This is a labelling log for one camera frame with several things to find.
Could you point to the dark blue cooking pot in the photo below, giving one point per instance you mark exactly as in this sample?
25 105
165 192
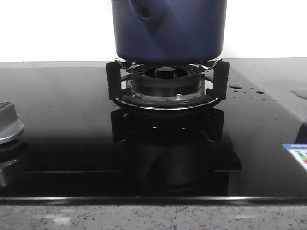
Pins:
169 31

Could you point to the energy label sticker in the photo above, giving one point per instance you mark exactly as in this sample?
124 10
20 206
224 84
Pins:
299 152

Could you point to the black glass gas cooktop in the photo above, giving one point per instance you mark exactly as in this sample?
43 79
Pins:
78 147

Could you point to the black pot support grate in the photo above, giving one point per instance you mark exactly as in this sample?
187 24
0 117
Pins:
214 79

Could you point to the black gas burner head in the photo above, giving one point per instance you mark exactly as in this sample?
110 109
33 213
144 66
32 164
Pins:
165 81

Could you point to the silver stove control knob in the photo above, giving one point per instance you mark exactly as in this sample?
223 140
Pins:
10 125

